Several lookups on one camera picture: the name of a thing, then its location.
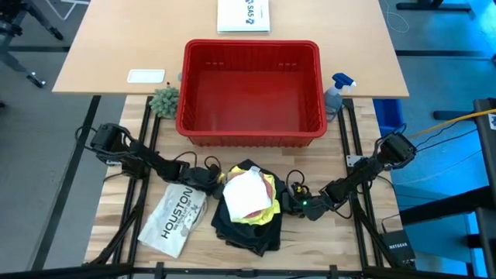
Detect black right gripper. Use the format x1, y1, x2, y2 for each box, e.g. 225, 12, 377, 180
281, 181, 334, 222

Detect yellow shirt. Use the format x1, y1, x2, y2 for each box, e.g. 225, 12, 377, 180
227, 165, 281, 226

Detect pink garment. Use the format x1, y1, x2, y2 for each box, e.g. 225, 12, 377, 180
247, 172, 274, 220

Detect white garment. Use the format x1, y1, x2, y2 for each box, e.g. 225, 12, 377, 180
222, 165, 274, 222

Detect dark denim jeans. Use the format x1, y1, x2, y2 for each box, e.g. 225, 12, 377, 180
211, 185, 284, 257

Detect red plastic laundry basket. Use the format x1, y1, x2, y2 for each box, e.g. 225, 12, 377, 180
175, 38, 329, 148

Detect white Houston tote bag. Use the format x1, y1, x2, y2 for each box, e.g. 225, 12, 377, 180
137, 183, 208, 260

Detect green succulent plant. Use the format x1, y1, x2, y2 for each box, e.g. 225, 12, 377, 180
149, 85, 181, 119

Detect blue-capped spray bottle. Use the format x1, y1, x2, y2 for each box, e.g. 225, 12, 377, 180
323, 72, 357, 123

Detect white rectangular tray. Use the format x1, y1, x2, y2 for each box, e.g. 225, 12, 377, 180
126, 68, 166, 84

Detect blue plastic bin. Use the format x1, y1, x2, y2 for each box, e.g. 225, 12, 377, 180
372, 98, 405, 136

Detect long black floor bar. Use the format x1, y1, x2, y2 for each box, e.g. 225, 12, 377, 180
29, 95, 102, 272

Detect white paper sign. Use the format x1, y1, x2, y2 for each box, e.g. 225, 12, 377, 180
215, 0, 271, 33

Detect black table foot bar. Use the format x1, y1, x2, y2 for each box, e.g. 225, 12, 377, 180
7, 45, 71, 53
394, 49, 495, 57

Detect black stand base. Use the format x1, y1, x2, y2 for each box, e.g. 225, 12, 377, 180
395, 0, 473, 12

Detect black tripod stand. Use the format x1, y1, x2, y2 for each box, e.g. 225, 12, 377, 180
0, 0, 65, 90

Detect black aluminium table frame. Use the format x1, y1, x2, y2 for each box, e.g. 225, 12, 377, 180
0, 95, 496, 279

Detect black Netgear network switch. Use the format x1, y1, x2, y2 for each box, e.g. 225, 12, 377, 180
381, 229, 417, 269

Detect black floor cable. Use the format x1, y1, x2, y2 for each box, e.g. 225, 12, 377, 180
414, 127, 478, 154

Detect yellow cable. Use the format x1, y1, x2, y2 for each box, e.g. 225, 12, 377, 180
406, 107, 496, 140

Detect white floor cable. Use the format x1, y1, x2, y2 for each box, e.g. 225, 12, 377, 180
381, 0, 411, 34

